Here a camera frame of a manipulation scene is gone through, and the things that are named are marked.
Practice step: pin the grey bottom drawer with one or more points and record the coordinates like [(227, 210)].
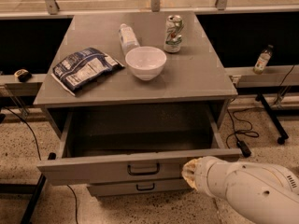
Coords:
[(137, 187)]

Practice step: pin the black left table leg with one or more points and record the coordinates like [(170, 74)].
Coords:
[(33, 189)]

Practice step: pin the yellow foam padded gripper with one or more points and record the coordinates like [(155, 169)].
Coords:
[(202, 171)]

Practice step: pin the clear plastic water bottle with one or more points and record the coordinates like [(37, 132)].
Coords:
[(127, 38)]

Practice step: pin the black right wheeled leg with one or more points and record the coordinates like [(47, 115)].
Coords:
[(282, 133)]

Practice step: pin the blue white chip bag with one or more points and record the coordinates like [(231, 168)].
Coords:
[(81, 67)]

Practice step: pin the grey drawer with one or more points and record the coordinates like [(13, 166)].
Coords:
[(98, 143), (137, 187)]

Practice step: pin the black round tape measure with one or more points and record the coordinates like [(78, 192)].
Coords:
[(23, 75)]

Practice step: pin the white bowl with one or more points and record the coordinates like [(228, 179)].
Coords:
[(146, 63)]

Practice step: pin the grey top drawer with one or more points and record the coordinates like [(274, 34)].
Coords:
[(98, 143)]

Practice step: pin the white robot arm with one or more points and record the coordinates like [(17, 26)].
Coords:
[(261, 192)]

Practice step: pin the black top drawer handle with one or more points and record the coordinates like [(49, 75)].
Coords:
[(135, 170)]

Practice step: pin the green white soda can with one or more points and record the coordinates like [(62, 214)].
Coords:
[(173, 38)]

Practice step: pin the green bottle on ledge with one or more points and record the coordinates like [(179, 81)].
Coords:
[(263, 59)]

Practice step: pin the grey drawer cabinet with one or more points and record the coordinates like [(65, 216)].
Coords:
[(193, 76)]

